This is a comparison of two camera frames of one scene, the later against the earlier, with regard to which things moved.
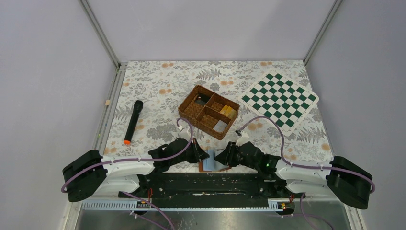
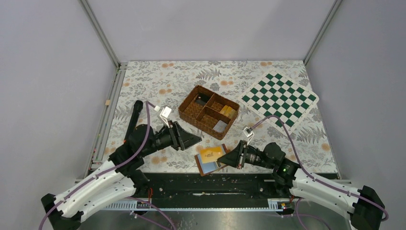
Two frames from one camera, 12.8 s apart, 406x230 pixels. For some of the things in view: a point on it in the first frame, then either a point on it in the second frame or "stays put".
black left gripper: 197,152 → 174,135
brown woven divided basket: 208,112 stays put
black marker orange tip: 138,105 stays put
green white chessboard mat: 275,94 stays put
